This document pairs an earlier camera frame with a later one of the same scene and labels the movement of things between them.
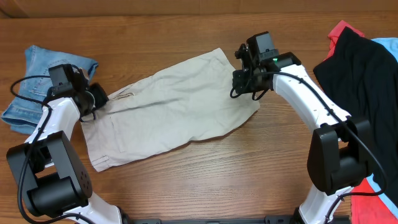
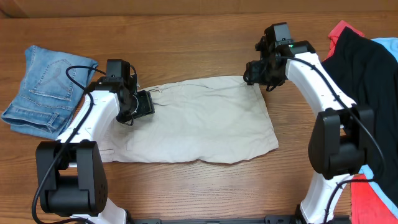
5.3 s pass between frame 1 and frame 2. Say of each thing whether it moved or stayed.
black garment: stayed
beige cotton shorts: moved
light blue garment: stayed
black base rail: stayed
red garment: stayed
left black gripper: moved
